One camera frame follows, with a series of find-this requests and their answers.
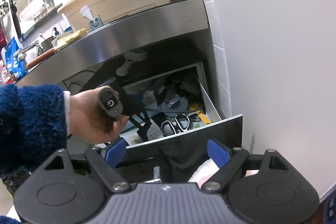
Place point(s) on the blue toothpaste squeezer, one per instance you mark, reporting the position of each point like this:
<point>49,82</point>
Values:
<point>95,24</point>

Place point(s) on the person left hand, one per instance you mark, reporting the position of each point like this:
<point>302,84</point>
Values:
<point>89,122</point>

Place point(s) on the blue detergent bag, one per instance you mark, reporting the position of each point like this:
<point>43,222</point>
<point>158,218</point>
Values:
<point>12,63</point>

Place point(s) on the blue fleece sleeve forearm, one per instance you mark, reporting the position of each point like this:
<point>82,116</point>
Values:
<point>34,124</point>

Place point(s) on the black drawer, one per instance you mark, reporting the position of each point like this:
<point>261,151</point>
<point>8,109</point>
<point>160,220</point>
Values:
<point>171,119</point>

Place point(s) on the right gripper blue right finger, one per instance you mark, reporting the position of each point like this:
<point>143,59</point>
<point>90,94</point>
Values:
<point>229,161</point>

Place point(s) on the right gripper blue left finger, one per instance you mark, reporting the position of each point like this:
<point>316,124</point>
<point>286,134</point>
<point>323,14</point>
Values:
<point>102,162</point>

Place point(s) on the green mug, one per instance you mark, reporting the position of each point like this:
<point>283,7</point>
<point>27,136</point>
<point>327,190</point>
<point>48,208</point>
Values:
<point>47,43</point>

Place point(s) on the yellow sponge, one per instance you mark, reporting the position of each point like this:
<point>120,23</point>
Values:
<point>72,37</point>

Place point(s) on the black scissors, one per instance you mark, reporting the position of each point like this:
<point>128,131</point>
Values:
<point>181,123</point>

